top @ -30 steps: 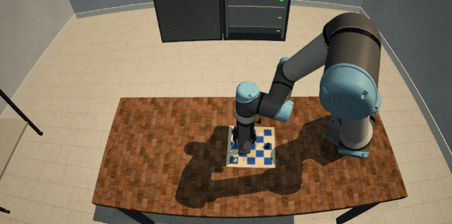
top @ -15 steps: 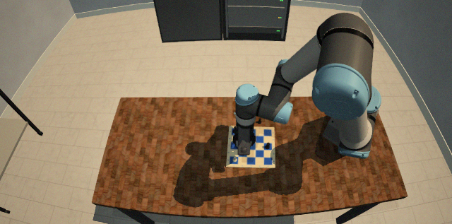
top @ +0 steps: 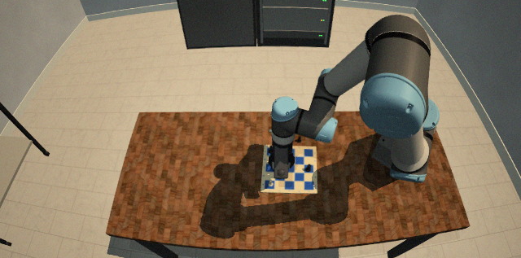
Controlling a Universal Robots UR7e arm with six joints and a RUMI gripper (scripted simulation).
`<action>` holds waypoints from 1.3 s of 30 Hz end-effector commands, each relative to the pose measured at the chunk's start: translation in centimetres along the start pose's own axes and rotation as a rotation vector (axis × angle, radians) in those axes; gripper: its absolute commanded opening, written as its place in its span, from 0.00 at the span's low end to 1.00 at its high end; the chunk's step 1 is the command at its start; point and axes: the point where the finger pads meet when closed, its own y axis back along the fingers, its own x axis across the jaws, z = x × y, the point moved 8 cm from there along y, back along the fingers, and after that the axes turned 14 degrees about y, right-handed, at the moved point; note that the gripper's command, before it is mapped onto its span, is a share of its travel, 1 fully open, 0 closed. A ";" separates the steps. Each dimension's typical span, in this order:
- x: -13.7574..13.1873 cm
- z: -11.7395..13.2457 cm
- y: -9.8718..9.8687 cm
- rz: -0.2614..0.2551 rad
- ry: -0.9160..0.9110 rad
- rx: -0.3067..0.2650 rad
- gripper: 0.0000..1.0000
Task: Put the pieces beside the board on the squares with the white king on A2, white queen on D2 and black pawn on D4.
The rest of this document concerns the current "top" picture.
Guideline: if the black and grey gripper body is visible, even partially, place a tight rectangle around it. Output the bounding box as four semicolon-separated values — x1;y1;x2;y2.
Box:
270;139;294;162

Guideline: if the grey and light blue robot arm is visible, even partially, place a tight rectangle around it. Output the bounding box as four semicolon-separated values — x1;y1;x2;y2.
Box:
269;15;440;183

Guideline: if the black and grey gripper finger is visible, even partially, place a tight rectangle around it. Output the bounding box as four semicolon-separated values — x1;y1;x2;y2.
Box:
268;155;274;170
288;156;295;169

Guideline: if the blue and cream chessboard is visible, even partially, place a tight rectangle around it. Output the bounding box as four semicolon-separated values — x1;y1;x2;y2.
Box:
260;145;317;194

